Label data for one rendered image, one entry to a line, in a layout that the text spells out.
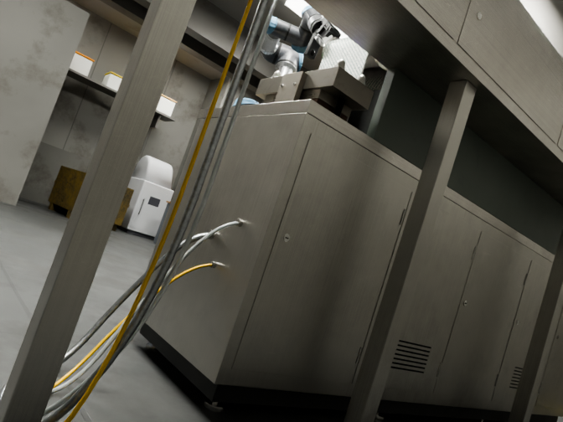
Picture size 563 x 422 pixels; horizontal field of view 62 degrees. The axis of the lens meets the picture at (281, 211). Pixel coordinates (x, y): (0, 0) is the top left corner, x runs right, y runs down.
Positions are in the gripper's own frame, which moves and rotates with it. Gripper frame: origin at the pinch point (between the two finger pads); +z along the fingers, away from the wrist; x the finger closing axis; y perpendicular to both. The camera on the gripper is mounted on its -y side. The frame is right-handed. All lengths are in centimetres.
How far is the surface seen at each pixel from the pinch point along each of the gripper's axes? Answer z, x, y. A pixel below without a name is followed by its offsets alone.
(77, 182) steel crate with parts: -345, 57, -395
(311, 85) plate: 44, -28, -2
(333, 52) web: 12.1, -7.8, 3.6
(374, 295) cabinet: 87, 17, -36
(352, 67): 26.6, -7.8, 6.0
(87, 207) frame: 100, -84, -25
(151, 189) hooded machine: -390, 170, -397
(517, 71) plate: 50, 24, 40
